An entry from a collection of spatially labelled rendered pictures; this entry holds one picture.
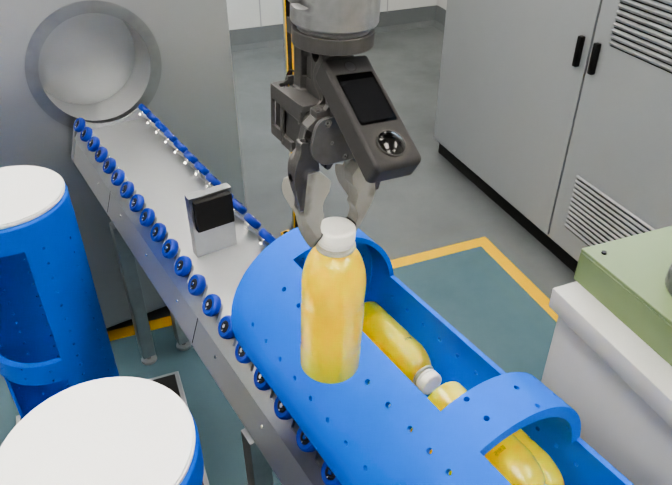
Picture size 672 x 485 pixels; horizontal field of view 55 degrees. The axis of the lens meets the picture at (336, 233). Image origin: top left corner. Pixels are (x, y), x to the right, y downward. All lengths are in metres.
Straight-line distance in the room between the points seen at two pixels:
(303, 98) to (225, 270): 0.91
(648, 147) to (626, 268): 1.55
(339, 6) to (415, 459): 0.49
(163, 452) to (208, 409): 1.42
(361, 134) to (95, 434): 0.67
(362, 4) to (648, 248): 0.73
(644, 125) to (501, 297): 0.89
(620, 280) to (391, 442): 0.44
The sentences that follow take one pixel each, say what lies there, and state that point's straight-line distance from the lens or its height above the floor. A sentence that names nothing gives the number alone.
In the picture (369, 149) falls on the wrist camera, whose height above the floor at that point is 1.58.
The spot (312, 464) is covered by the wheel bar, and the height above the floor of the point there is 0.93.
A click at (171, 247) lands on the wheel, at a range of 1.47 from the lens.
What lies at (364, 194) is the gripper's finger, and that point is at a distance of 0.64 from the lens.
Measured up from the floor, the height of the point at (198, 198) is 1.08.
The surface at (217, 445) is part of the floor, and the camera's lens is 2.31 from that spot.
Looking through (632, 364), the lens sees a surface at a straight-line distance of 1.01.
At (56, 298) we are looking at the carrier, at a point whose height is 0.81.
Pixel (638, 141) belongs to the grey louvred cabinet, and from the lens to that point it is 2.62.
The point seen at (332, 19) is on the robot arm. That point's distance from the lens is 0.54.
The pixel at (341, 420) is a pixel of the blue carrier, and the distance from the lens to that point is 0.85.
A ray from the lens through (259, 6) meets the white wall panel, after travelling 5.60.
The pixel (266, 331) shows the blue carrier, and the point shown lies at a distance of 0.97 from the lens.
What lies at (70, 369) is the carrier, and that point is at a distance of 1.83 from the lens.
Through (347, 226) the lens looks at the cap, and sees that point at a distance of 0.65.
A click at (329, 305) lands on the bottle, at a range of 0.66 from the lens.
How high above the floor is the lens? 1.82
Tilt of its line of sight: 35 degrees down
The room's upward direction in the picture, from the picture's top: straight up
